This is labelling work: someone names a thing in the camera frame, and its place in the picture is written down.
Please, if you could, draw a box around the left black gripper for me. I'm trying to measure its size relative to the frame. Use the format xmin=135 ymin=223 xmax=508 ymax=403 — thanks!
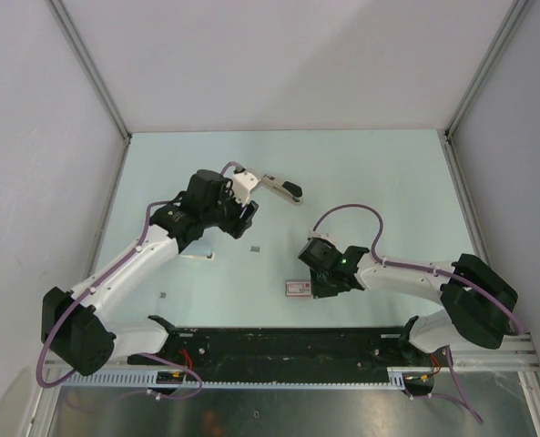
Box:
xmin=202 ymin=178 xmax=258 ymax=239

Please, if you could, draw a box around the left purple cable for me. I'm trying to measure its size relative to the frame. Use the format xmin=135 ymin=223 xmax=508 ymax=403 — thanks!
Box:
xmin=37 ymin=161 xmax=205 ymax=401

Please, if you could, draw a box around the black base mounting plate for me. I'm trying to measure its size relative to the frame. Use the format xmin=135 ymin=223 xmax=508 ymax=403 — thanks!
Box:
xmin=127 ymin=325 xmax=453 ymax=383

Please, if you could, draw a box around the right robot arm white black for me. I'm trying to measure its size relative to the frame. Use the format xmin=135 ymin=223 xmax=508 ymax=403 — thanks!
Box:
xmin=298 ymin=237 xmax=518 ymax=365

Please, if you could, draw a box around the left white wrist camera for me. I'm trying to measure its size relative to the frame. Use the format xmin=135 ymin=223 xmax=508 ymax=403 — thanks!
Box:
xmin=231 ymin=169 xmax=261 ymax=206

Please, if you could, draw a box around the beige black stapler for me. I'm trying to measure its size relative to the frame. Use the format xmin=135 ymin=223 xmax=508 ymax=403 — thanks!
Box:
xmin=261 ymin=174 xmax=303 ymax=206

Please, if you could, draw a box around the staple box with staples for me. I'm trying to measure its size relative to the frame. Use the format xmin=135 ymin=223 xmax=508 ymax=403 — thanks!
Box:
xmin=285 ymin=281 xmax=312 ymax=298

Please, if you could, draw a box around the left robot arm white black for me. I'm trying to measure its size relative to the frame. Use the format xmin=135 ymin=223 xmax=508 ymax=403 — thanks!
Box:
xmin=37 ymin=169 xmax=260 ymax=376

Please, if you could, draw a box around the aluminium frame rail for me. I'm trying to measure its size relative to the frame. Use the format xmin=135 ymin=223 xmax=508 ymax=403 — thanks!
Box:
xmin=451 ymin=334 xmax=540 ymax=372

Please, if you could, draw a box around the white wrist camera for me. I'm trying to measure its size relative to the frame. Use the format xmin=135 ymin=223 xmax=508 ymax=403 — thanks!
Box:
xmin=309 ymin=230 xmax=337 ymax=246
xmin=231 ymin=169 xmax=261 ymax=206

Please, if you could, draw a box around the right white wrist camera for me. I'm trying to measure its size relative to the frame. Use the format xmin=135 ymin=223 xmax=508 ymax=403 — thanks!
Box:
xmin=309 ymin=230 xmax=337 ymax=246

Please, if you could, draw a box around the white slotted cable duct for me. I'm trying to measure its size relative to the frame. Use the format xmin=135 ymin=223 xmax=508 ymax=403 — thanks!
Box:
xmin=62 ymin=367 xmax=434 ymax=391

